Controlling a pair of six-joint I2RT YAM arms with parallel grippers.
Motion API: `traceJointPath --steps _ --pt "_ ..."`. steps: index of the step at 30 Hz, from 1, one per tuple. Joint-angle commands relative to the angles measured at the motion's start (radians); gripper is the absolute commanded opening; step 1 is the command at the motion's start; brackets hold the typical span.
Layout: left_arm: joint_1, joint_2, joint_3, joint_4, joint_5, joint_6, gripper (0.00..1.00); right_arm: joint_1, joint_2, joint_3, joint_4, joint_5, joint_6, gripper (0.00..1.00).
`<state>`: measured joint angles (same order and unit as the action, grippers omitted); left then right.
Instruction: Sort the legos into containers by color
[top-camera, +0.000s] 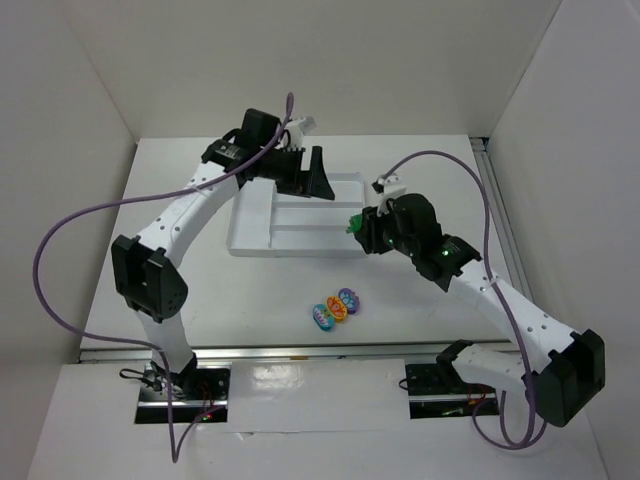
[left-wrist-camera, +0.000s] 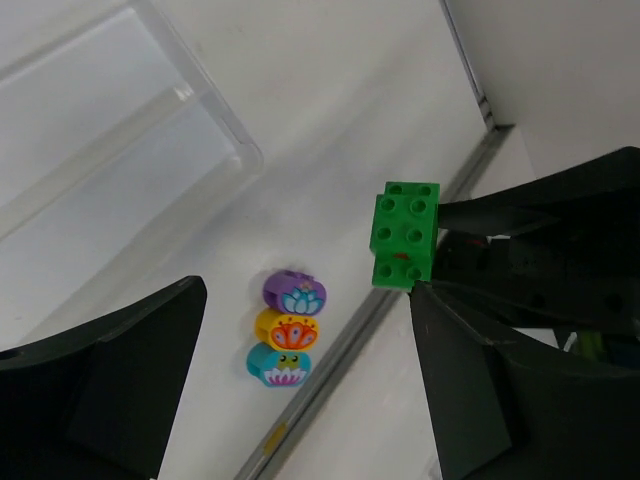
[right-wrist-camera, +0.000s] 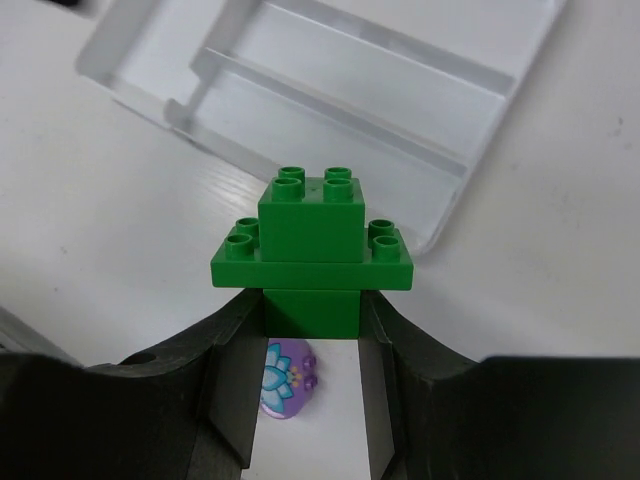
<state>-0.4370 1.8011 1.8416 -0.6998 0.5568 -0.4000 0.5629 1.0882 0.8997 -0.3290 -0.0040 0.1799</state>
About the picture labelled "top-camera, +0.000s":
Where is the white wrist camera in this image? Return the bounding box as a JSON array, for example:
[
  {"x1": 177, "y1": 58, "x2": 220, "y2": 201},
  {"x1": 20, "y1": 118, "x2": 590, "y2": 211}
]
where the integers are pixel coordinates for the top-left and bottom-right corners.
[
  {"x1": 372, "y1": 173, "x2": 407, "y2": 217},
  {"x1": 280, "y1": 116, "x2": 316, "y2": 150}
]

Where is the aluminium table edge rail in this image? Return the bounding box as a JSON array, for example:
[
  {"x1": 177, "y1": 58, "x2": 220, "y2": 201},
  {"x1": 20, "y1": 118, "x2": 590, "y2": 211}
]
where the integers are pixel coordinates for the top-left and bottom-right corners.
[{"x1": 78, "y1": 341, "x2": 452, "y2": 363}]

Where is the green square lego brick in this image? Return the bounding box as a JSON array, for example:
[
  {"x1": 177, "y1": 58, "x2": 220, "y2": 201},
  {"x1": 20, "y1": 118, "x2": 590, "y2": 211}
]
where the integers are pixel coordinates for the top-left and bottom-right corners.
[{"x1": 346, "y1": 213, "x2": 365, "y2": 235}]

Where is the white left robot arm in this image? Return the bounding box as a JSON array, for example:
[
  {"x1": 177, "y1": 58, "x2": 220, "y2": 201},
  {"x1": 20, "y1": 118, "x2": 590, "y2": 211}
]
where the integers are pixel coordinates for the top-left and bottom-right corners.
[{"x1": 111, "y1": 109, "x2": 335, "y2": 391}]

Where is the teal frog lego piece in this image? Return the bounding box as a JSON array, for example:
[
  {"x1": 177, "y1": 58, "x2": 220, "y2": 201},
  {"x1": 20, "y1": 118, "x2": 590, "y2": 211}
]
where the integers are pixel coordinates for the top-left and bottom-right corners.
[{"x1": 312, "y1": 304, "x2": 336, "y2": 332}]

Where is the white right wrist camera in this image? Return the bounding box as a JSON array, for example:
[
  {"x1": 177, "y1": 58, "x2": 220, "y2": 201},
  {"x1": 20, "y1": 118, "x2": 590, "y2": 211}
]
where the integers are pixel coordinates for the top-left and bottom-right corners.
[{"x1": 372, "y1": 173, "x2": 407, "y2": 217}]

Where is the yellow butterfly lego piece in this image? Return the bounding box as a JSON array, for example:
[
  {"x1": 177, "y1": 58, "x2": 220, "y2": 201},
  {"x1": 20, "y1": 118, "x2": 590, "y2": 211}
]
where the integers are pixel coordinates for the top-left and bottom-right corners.
[{"x1": 326, "y1": 295, "x2": 349, "y2": 323}]

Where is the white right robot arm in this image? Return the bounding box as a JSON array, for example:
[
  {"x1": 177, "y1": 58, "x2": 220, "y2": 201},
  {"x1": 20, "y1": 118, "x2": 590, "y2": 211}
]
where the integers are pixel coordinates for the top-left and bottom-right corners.
[{"x1": 348, "y1": 194, "x2": 605, "y2": 427}]

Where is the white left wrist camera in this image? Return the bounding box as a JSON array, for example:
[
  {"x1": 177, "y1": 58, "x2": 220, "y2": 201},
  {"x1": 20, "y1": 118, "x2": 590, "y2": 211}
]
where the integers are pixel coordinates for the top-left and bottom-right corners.
[{"x1": 280, "y1": 116, "x2": 316, "y2": 150}]

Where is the aluminium right side rail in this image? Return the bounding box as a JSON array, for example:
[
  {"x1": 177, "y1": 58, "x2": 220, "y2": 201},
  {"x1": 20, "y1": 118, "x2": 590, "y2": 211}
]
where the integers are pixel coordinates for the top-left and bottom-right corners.
[{"x1": 469, "y1": 137, "x2": 532, "y2": 300}]

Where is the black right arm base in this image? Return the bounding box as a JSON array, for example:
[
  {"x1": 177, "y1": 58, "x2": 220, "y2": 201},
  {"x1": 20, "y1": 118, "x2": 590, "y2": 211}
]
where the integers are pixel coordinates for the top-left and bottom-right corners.
[{"x1": 398, "y1": 363, "x2": 499, "y2": 419}]

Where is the purple flower lego piece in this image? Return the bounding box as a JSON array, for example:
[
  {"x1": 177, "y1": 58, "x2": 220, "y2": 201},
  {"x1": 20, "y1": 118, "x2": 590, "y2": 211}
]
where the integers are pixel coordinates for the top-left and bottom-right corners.
[{"x1": 338, "y1": 288, "x2": 360, "y2": 315}]

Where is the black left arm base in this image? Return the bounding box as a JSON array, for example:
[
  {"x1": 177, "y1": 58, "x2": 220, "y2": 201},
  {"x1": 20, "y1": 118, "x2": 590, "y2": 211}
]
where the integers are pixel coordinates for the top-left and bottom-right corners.
[{"x1": 119, "y1": 365, "x2": 231, "y2": 425}]

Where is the white divided plastic tray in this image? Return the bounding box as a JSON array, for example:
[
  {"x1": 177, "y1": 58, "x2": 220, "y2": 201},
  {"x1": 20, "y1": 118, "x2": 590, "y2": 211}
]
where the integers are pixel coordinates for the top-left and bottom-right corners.
[{"x1": 226, "y1": 173, "x2": 366, "y2": 259}]

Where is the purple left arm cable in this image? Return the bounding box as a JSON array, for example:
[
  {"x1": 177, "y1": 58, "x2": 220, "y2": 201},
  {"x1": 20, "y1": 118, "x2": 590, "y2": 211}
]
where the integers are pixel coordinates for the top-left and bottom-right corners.
[{"x1": 32, "y1": 92, "x2": 296, "y2": 464}]

